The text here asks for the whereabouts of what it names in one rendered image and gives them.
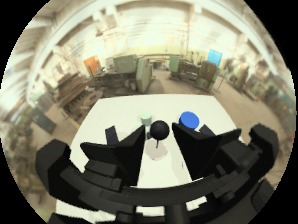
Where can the french press with black knob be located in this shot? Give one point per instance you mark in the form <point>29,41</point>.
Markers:
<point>157,147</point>

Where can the blue disc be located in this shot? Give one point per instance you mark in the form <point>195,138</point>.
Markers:
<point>189,120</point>

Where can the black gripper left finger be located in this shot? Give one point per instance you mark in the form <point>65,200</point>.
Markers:
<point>126,154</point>

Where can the black flat rectangular panel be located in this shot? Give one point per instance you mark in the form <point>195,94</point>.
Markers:
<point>111,136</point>
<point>206,130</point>

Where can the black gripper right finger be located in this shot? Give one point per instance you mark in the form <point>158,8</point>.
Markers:
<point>198,149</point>

